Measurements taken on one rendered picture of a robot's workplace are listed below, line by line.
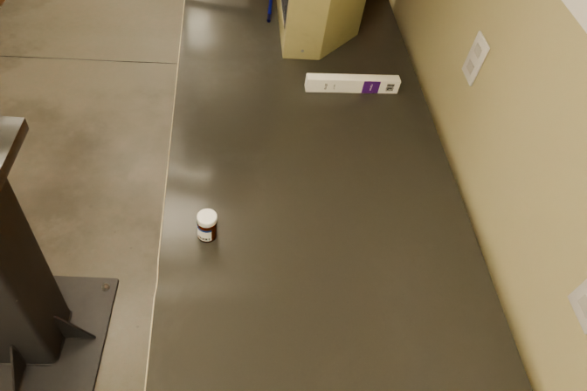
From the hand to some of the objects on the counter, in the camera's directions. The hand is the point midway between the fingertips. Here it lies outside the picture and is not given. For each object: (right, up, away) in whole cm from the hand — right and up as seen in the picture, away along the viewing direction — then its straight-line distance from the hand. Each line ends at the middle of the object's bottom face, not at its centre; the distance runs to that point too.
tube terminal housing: (+39, -28, +26) cm, 54 cm away
